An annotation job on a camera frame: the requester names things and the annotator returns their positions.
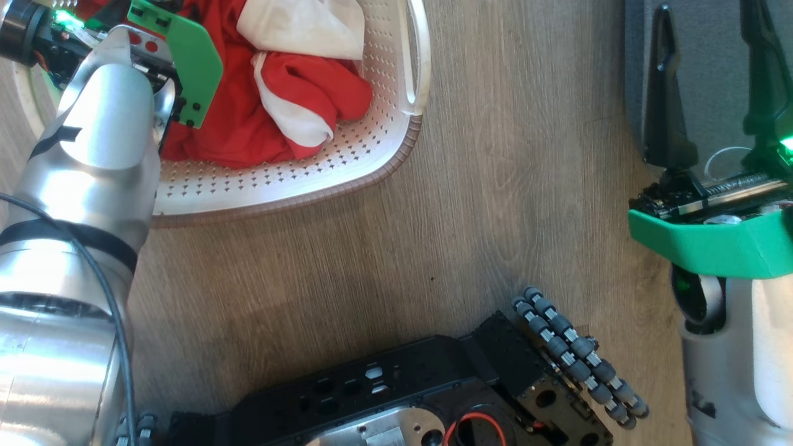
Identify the grey roller mecanum wheel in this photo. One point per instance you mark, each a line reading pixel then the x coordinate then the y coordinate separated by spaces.
pixel 576 353
pixel 139 430

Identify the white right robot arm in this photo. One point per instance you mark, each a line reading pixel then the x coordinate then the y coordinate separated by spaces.
pixel 731 371

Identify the black robot base chassis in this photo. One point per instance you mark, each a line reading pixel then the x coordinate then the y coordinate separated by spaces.
pixel 384 390

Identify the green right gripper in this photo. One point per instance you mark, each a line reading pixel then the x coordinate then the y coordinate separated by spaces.
pixel 712 244

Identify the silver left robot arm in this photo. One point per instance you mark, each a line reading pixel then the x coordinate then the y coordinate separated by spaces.
pixel 80 186

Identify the red garment with white trim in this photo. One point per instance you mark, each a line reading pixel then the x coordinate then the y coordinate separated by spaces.
pixel 322 87

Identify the white perforated laundry basket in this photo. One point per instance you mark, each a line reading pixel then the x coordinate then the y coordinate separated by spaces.
pixel 372 142

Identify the grey fabric sofa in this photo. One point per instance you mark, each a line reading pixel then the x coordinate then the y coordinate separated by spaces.
pixel 712 74

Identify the large red garment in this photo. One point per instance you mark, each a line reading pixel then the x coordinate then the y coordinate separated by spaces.
pixel 229 124

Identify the white cloth garment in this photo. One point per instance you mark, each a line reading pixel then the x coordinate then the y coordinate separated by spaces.
pixel 303 28

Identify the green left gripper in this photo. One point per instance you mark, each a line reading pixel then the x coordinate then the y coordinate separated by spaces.
pixel 192 56

